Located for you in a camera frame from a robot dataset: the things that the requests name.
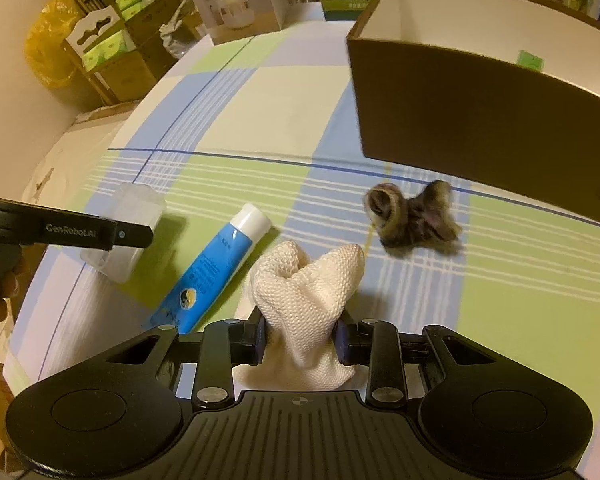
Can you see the green small carton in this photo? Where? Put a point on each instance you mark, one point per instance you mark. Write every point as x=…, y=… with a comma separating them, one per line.
x=530, y=61

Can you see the checkered bed sheet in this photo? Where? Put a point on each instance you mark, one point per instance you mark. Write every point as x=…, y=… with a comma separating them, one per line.
x=271, y=121

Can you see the yellow plastic bag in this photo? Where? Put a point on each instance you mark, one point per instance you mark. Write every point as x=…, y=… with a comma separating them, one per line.
x=43, y=49

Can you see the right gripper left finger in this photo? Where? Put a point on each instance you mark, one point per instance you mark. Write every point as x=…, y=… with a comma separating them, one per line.
x=224, y=345

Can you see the blue ointment tube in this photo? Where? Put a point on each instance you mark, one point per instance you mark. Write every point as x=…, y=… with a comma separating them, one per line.
x=202, y=283

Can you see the brown open cardboard box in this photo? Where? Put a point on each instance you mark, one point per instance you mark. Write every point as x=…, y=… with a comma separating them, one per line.
x=437, y=87

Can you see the cardboard box with tissues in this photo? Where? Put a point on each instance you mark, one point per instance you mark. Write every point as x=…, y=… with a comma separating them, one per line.
x=121, y=53

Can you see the white knitted cloth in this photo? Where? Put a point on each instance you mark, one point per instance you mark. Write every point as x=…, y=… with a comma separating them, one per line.
x=301, y=300

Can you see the grey fur scrunchie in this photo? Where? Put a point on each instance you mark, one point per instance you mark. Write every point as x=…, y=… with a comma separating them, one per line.
x=405, y=223

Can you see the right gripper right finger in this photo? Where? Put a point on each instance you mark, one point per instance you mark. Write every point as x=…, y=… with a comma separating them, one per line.
x=376, y=346

